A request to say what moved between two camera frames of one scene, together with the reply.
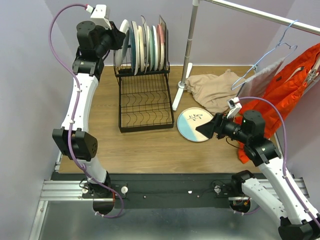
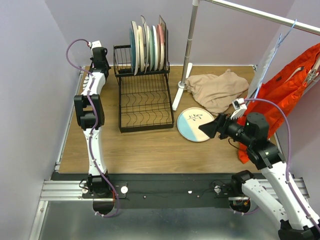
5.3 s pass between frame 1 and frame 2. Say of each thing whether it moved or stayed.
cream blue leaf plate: stayed
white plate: stayed
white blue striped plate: moved
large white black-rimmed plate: stayed
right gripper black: stayed
